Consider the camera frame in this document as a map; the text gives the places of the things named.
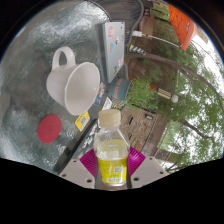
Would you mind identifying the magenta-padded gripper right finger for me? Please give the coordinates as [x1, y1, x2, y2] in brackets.
[128, 147, 170, 189]

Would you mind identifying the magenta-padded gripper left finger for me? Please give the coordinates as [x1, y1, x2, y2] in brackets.
[58, 148, 98, 190]

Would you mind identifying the clear bottle with yellow label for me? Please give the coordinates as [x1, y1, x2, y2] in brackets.
[93, 108, 130, 187]

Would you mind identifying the black laptop with stickers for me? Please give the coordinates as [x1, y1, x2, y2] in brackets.
[58, 119, 101, 174]

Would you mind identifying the flat round red coaster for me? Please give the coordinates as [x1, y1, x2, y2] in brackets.
[37, 114, 63, 144]

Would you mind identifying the small yellow card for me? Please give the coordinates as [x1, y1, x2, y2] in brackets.
[74, 110, 91, 132]

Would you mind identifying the white printed booklet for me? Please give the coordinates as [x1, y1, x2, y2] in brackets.
[101, 96, 126, 111]

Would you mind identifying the green plant in teal pot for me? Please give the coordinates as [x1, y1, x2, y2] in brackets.
[109, 77, 158, 111]

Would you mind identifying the white ceramic mug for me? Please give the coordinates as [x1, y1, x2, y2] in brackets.
[45, 46, 101, 116]

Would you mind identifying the blue yellow striped cone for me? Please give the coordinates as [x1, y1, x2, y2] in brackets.
[129, 44, 147, 56]

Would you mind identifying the silver laptop with stickers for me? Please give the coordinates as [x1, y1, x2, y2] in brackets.
[101, 21, 126, 84]

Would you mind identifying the orange patio umbrella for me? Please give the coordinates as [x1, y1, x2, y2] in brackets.
[167, 3, 198, 52]

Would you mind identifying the wooden lamp post, globe light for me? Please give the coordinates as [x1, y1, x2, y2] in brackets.
[148, 84, 179, 104]

